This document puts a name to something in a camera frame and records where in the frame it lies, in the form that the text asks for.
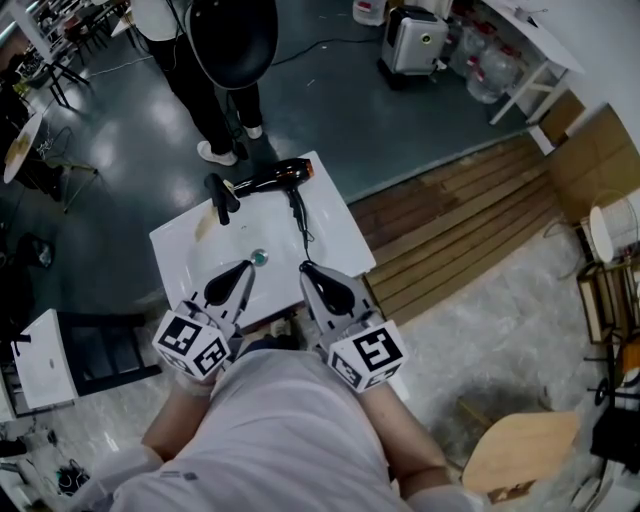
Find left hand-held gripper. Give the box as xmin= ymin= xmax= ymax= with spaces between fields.
xmin=152 ymin=259 xmax=257 ymax=384

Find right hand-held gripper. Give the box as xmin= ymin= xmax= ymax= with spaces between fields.
xmin=298 ymin=263 xmax=410 ymax=394

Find person's left forearm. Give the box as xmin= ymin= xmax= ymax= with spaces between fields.
xmin=142 ymin=372 xmax=216 ymax=461

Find person's right forearm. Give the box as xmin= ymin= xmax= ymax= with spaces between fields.
xmin=362 ymin=384 xmax=451 ymax=494

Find person's dark trousers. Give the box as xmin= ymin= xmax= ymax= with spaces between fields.
xmin=234 ymin=334 xmax=321 ymax=359

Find white washbasin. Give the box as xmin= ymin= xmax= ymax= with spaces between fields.
xmin=148 ymin=149 xmax=378 ymax=334

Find black faucet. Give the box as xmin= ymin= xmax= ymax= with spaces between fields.
xmin=203 ymin=172 xmax=242 ymax=227

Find black hair dryer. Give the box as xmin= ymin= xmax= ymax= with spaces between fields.
xmin=232 ymin=157 xmax=317 ymax=264

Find wooden slat platform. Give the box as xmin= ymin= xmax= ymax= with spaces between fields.
xmin=347 ymin=133 xmax=564 ymax=326

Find person's white shirt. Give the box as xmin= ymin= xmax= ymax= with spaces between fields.
xmin=69 ymin=347 xmax=486 ymax=512

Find white top black stand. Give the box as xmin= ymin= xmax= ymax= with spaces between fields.
xmin=10 ymin=307 xmax=164 ymax=411

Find black bag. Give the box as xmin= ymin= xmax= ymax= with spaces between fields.
xmin=15 ymin=232 xmax=55 ymax=270

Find wooden chair seat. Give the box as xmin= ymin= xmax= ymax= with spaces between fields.
xmin=460 ymin=409 xmax=581 ymax=504

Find round table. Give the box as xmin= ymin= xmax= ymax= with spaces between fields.
xmin=2 ymin=112 xmax=45 ymax=185

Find wooden metal shelf rack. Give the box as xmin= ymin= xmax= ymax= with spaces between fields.
xmin=577 ymin=259 xmax=640 ymax=346

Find white wheeled case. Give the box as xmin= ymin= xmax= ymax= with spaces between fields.
xmin=377 ymin=5 xmax=450 ymax=91

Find clear water jug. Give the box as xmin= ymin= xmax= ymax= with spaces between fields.
xmin=449 ymin=22 xmax=494 ymax=76
xmin=467 ymin=44 xmax=521 ymax=105

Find white plastic jug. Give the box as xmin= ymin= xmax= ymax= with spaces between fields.
xmin=352 ymin=0 xmax=389 ymax=26

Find small cardboard box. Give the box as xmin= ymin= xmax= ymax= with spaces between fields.
xmin=539 ymin=92 xmax=586 ymax=146

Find large cardboard sheet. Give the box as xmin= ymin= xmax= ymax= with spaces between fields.
xmin=547 ymin=102 xmax=640 ymax=224

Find orange chair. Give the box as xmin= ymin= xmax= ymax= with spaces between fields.
xmin=619 ymin=339 xmax=640 ymax=386

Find black box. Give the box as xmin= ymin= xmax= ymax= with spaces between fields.
xmin=589 ymin=404 xmax=640 ymax=474

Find white table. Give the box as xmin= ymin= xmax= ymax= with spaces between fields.
xmin=482 ymin=0 xmax=586 ymax=126

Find black cable bundle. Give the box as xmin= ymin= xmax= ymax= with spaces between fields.
xmin=52 ymin=459 xmax=91 ymax=497

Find black floor cable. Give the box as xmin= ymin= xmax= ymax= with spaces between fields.
xmin=272 ymin=35 xmax=382 ymax=67

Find white wire chair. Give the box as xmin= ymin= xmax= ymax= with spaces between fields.
xmin=544 ymin=189 xmax=640 ymax=279

